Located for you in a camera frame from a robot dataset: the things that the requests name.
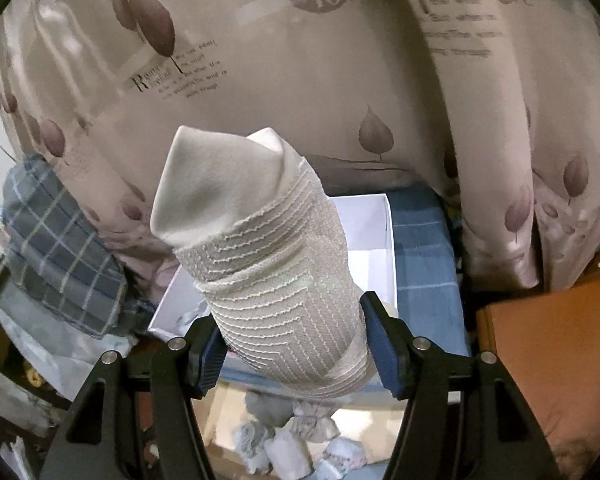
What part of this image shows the white cardboard box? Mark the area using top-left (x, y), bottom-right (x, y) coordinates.
top-left (147, 192), bottom-right (400, 356)

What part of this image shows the leaf print curtain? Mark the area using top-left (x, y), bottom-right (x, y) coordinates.
top-left (0, 0), bottom-right (600, 293)

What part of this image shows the blue checked cloth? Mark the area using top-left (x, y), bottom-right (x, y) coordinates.
top-left (220, 187), bottom-right (473, 396)

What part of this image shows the orange wooden bed board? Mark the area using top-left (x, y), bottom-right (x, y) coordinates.
top-left (475, 247), bottom-right (600, 480)

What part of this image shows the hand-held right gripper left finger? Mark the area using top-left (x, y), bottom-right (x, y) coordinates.
top-left (40, 310), bottom-right (228, 480)

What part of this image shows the grey plaid cloth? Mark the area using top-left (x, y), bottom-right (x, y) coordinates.
top-left (0, 152), bottom-right (131, 338)

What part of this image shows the cream ribbed underwear roll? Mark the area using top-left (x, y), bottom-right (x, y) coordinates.
top-left (150, 126), bottom-right (372, 401)

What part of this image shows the wooden drawer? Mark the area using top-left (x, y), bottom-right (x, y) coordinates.
top-left (202, 380), bottom-right (406, 480)

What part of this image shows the white plastic bag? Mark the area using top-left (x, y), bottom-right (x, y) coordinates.
top-left (0, 280), bottom-right (141, 401)

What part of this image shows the white underwear roll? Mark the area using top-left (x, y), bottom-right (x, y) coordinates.
top-left (267, 430), bottom-right (313, 480)

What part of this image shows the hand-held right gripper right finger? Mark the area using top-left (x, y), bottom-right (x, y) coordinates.
top-left (360, 291), bottom-right (563, 480)

